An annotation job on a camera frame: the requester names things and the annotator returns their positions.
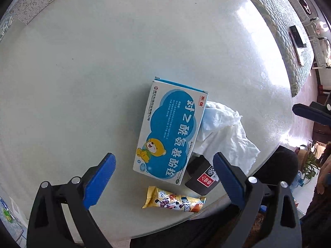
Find white metal chair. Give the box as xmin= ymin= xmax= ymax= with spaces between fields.
xmin=310 ymin=37 xmax=331 ymax=69
xmin=287 ymin=0 xmax=314 ymax=21

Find black remote on table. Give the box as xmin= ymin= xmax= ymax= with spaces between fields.
xmin=289 ymin=25 xmax=306 ymax=48

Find yellow snack wrapper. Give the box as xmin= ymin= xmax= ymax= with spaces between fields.
xmin=142 ymin=186 xmax=207 ymax=213

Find blue white medicine box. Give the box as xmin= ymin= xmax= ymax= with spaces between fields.
xmin=133 ymin=77 xmax=209 ymax=186

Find white coffee table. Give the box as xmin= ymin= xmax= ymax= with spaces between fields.
xmin=0 ymin=0 xmax=294 ymax=241

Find brown fuzzy cloth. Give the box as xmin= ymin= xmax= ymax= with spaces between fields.
xmin=301 ymin=142 xmax=331 ymax=248

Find clear water bottle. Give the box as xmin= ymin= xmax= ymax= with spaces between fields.
xmin=290 ymin=170 xmax=306 ymax=189

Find person's black trousers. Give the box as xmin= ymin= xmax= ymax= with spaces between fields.
xmin=129 ymin=146 xmax=300 ymax=248

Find brown smartphone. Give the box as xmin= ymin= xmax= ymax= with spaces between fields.
xmin=290 ymin=32 xmax=303 ymax=66

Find black box with red label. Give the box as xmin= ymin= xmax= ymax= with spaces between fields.
xmin=184 ymin=153 xmax=223 ymax=196

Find green blue packet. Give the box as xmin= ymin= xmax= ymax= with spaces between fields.
xmin=0 ymin=198 xmax=13 ymax=223

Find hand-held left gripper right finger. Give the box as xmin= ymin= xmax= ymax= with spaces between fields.
xmin=212 ymin=151 xmax=302 ymax=248

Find white tissue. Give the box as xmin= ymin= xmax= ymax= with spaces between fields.
xmin=193 ymin=101 xmax=261 ymax=176

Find potted plant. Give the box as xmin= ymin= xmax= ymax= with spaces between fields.
xmin=295 ymin=139 xmax=324 ymax=186

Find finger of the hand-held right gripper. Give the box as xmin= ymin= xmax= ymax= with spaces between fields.
xmin=292 ymin=102 xmax=331 ymax=128

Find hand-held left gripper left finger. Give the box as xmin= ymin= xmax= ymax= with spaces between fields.
xmin=26 ymin=153 xmax=116 ymax=248

